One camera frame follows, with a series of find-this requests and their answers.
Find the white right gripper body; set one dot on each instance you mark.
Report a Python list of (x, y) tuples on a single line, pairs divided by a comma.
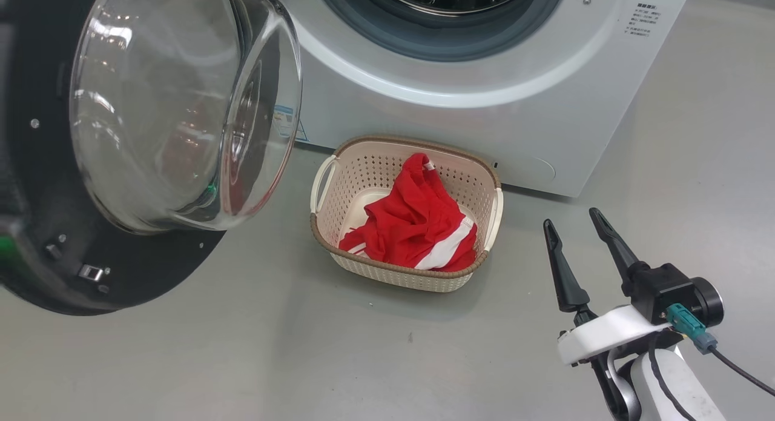
[(605, 339)]

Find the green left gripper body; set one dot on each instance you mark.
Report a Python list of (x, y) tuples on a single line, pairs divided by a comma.
[(5, 251)]

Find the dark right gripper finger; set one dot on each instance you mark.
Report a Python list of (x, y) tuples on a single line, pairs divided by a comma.
[(566, 275), (614, 242)]

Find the red garment with white stripes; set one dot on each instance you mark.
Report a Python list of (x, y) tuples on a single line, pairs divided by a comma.
[(448, 251)]

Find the red and white garment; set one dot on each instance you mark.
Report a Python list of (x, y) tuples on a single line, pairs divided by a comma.
[(418, 209)]

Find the black round glass washer door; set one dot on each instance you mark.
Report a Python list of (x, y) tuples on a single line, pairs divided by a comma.
[(151, 106)]

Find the white front-load washing machine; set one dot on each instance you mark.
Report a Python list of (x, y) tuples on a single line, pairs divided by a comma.
[(424, 118)]

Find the cream perforated laundry basket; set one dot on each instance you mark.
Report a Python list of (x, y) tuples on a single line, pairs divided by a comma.
[(363, 172)]

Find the grey rubber door seal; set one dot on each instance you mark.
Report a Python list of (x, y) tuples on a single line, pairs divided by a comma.
[(363, 21)]

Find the blue energy label sticker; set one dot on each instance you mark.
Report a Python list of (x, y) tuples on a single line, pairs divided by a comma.
[(301, 133)]

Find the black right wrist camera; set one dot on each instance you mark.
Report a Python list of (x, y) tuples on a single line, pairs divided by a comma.
[(660, 288)]

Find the teal right camera connector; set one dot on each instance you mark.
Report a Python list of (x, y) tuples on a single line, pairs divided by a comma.
[(687, 324)]

